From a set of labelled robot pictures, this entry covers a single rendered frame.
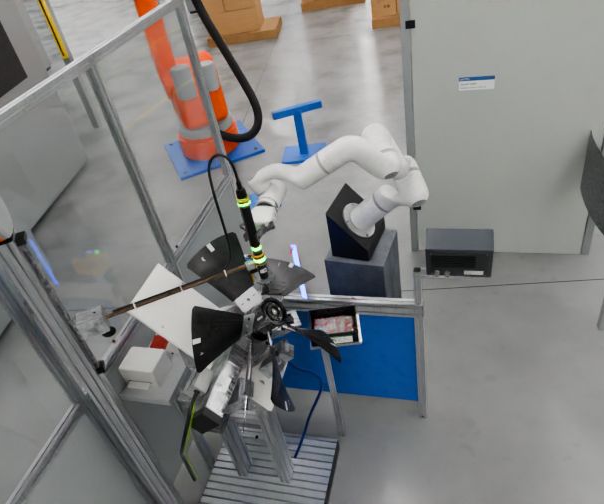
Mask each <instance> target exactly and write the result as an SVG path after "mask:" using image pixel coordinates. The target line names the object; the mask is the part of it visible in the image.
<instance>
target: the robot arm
mask: <svg viewBox="0 0 604 504"><path fill-rule="evenodd" d="M348 162H354V163H356V164H358V165H359V166H360V167H362V168H363V169H364V170H365V171H367V172H368V173H369V174H371V175H372V176H374V177H376V178H379V179H383V180H387V179H391V178H392V179H393V180H394V182H395V184H396V187H397V189H398V191H397V190H396V189H395V188H394V187H392V186H391V185H387V184H386V185H382V186H381V187H379V188H378V189H377V190H375V191H374V192H373V193H372V194H371V195H370V196H368V197H367V198H366V199H365V200H364V201H362V202H361V203H360V204H356V203H350V204H348V205H346V206H345V208H344V209H343V219H344V222H345V224H346V226H347V227H348V229H349V230H350V231H351V232H352V233H353V234H355V235H356V236H358V237H361V238H368V237H370V236H371V235H372V234H373V233H374V231H375V223H376V222H378V221H379V220H380V219H382V218H383V217H384V216H386V215H387V214H388V213H389V212H391V211H392V210H393V209H395V208H396V207H398V206H406V207H419V206H422V205H423V204H424V203H425V202H426V201H427V199H428V196H429V192H428V188H427V185H426V183H425V181H424V178H423V176H422V174H421V172H420V169H419V167H418V165H417V163H416V161H415V160H414V159H413V158H412V157H411V156H403V155H402V153H401V151H400V150H399V148H398V146H397V145H396V143H395V141H394V139H393V138H392V136H391V134H390V133H389V131H388V130H387V128H386V127H385V126H384V125H382V124H380V123H373V124H369V125H368V126H367V127H365V129H364V130H363V132H362V137H360V136H355V135H348V136H343V137H341V138H339V139H337V140H335V141H334V142H332V143H331V144H329V145H328V146H326V147H325V148H323V149H322V150H320V151H319V152H318V153H316V154H315V155H313V156H312V157H310V158H309V159H307V160H306V161H305V162H303V163H302V164H300V165H299V166H291V165H287V164H282V163H276V164H270V165H268V166H266V167H264V168H262V169H261V170H259V171H258V172H256V173H254V174H253V175H252V176H251V177H250V178H249V180H248V185H249V187H250V188H251V189H252V191H253V192H254V193H255V194H256V195H257V196H258V199H259V200H258V202H257V203H256V206H255V207H254V208H253V209H252V210H251V212H252V215H253V219H254V223H255V226H256V230H257V233H256V235H255V237H256V240H257V242H259V241H260V239H261V238H262V236H263V235H265V233H266V232H271V231H272V229H275V225H274V224H275V221H276V215H277V211H279V207H280V205H281V203H282V200H283V198H284V196H285V194H286V191H287V189H286V186H285V184H284V183H283V182H281V181H280V180H269V179H271V178H281V179H284V180H286V181H288V182H290V183H292V184H293V185H295V186H297V187H298V188H300V189H306V188H308V187H310V186H311V185H313V184H315V183H316V182H318V181H319V180H321V179H323V178H324V177H326V176H327V175H329V174H331V173H332V172H334V171H335V170H337V169H338V168H340V167H341V166H343V165H345V164H346V163H348Z"/></svg>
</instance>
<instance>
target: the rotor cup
mask: <svg viewBox="0 0 604 504"><path fill-rule="evenodd" d="M273 309H275V310H276V311H277V314H273V313H272V310H273ZM252 312H255V317H254V322H253V328H252V332H251V334H249V335H247V337H248V338H249V339H251V340H252V341H255V342H264V341H266V340H267V339H268V338H267V333H266V331H268V332H269V335H270V337H271V335H272V332H274V331H275V330H277V329H278V328H280V327H281V326H283V325H284V324H285V323H286V321H287V311H286V309H285V307H284V305H283V304H282V303H281V302H280V301H279V300H278V299H276V298H273V297H268V298H265V299H264V300H263V301H261V302H260V303H259V304H257V305H256V306H254V307H252V308H251V309H250V310H249V311H247V312H246V313H244V312H242V313H241V314H242V315H246V314H249V313H252ZM261 316H263V317H262V318H261V319H260V320H258V318H259V317H261ZM276 327H278V328H276ZM275 328H276V329H275ZM273 329H275V330H273ZM272 330H273V331H272Z"/></svg>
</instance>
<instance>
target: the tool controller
mask: <svg viewBox="0 0 604 504"><path fill-rule="evenodd" d="M493 256H494V230H493V229H451V228H427V229H426V238H425V261H426V274H427V275H434V276H435V277H439V276H444V277H446V278H448V277H449V276H463V277H491V275H492V265H493Z"/></svg>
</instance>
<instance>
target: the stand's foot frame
mask: <svg viewBox="0 0 604 504"><path fill-rule="evenodd" d="M238 427H239V426H238ZM239 430H240V432H241V434H242V437H243V439H244V442H245V444H246V446H247V449H248V451H249V454H250V456H251V459H252V463H251V464H250V465H251V466H250V469H249V473H248V475H247V477H245V476H243V475H242V476H239V475H238V473H237V470H236V468H235V466H234V464H233V462H232V460H231V457H230V455H229V453H228V451H227V449H226V446H225V444H224V442H223V444H222V447H221V449H220V452H219V454H218V457H217V459H216V462H215V465H214V467H213V470H212V472H211V475H210V477H209V480H208V482H207V485H206V488H205V490H204V493H203V495H202V498H201V500H200V503H199V504H328V502H329V497H330V492H331V487H332V482H333V477H334V473H335V468H336V463H337V458H338V453H339V448H340V447H339V443H338V439H330V438H323V437H315V436H308V435H305V437H304V440H303V443H302V445H301V448H300V450H299V453H298V455H297V458H293V457H294V455H295V453H296V450H297V448H298V445H299V443H300V440H301V437H302V435H300V434H292V433H285V432H283V435H284V438H285V441H286V444H287V447H288V450H289V453H290V456H291V459H292V462H293V465H294V469H293V470H292V471H293V473H292V477H291V479H292V480H290V484H288V483H286V481H285V483H282V482H281V481H280V478H279V475H278V473H277V470H276V467H275V465H274V462H273V459H272V456H271V454H270V451H269V448H268V446H267V443H266V440H265V437H264V435H263V432H262V429H254V428H246V427H244V433H242V432H243V427H239ZM256 435H258V439H256V438H255V436H256Z"/></svg>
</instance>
